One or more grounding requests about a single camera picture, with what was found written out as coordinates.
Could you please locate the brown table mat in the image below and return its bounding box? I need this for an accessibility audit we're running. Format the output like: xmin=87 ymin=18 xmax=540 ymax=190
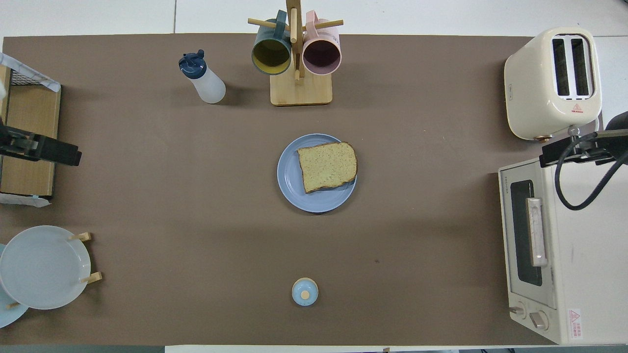
xmin=0 ymin=33 xmax=555 ymax=346

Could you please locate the light blue round plate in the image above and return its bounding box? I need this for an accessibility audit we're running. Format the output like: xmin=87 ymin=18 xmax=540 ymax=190
xmin=0 ymin=244 xmax=29 ymax=328

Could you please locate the white toaster oven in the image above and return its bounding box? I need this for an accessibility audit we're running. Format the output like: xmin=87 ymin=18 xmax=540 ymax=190
xmin=498 ymin=157 xmax=628 ymax=345

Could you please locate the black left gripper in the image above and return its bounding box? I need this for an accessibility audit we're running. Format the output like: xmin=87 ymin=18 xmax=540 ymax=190
xmin=0 ymin=123 xmax=82 ymax=167

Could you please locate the toasted bread slice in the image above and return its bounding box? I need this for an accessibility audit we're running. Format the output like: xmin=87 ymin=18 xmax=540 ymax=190
xmin=297 ymin=142 xmax=358 ymax=194

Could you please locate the cream two-slot toaster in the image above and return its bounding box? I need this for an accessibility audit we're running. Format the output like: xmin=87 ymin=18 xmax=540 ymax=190
xmin=504 ymin=27 xmax=603 ymax=141

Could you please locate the teal mug with yellow inside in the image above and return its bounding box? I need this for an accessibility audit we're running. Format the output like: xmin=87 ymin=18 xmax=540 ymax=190
xmin=251 ymin=10 xmax=293 ymax=76

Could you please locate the wooden mug rack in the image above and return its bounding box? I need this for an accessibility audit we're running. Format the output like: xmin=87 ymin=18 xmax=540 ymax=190
xmin=248 ymin=0 xmax=344 ymax=106

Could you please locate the seasoning bottle with blue cap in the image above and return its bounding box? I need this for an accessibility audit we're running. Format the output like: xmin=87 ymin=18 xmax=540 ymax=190
xmin=178 ymin=49 xmax=227 ymax=104

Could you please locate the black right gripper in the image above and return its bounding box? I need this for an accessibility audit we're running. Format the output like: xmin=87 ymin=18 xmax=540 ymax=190
xmin=540 ymin=112 xmax=628 ymax=168

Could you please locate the grey round plate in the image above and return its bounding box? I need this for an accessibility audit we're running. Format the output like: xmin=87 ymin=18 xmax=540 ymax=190
xmin=0 ymin=225 xmax=92 ymax=310

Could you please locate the pink mug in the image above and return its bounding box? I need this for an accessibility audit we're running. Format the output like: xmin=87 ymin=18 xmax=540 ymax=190
xmin=302 ymin=11 xmax=342 ymax=76

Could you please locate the wooden plate rack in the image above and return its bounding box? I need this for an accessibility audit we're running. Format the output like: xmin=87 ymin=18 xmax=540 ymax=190
xmin=6 ymin=232 xmax=103 ymax=309

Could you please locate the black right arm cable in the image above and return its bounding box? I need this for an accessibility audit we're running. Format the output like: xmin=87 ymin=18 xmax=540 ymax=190
xmin=554 ymin=132 xmax=628 ymax=211

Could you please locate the small blue call bell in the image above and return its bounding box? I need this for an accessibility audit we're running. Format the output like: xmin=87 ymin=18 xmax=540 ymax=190
xmin=291 ymin=277 xmax=319 ymax=306

